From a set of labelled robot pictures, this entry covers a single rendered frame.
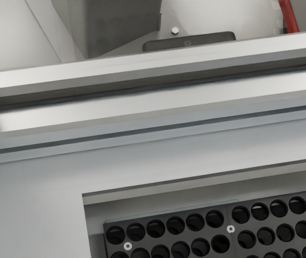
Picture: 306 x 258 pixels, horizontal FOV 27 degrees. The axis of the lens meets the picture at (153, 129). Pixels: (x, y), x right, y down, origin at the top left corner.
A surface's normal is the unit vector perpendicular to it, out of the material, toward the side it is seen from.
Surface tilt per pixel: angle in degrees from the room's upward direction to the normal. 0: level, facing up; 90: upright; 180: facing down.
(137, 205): 0
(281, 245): 0
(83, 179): 0
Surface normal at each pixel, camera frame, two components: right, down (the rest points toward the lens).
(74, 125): 0.18, 0.37
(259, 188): 0.07, -0.38
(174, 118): 0.18, 0.91
